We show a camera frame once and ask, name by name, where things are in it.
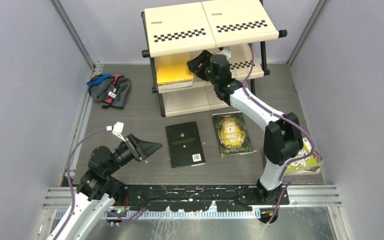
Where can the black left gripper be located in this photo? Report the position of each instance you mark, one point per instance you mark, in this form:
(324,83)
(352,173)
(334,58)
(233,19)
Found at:
(140,149)

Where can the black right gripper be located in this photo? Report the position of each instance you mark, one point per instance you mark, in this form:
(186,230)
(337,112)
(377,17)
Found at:
(204,59)

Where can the yellow hardcover book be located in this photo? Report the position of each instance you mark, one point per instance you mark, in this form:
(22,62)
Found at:
(173,69)

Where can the black Moon and Sixpence book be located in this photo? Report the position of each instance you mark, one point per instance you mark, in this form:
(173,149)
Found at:
(184,145)

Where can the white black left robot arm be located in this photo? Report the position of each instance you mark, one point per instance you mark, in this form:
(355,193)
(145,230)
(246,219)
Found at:
(98,190)

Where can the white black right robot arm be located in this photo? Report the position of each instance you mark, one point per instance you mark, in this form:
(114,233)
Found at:
(282,132)

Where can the cream three-tier shelf rack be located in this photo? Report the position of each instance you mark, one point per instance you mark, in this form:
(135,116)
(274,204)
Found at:
(194,46)

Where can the grey blue red cloth bag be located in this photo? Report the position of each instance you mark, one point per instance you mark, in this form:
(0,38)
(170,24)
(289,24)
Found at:
(111,90)

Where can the green Alice in Wonderland book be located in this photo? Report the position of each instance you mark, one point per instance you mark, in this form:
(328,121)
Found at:
(232,134)

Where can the lime green cartoon book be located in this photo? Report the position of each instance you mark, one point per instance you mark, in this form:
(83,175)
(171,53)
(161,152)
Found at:
(308,166)

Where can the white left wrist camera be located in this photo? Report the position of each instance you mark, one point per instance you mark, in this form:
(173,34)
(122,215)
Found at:
(117,130)

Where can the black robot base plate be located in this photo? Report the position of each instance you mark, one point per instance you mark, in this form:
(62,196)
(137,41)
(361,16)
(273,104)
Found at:
(199,198)

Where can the aluminium frame rail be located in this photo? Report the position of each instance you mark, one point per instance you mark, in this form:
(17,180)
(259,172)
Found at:
(96,69)

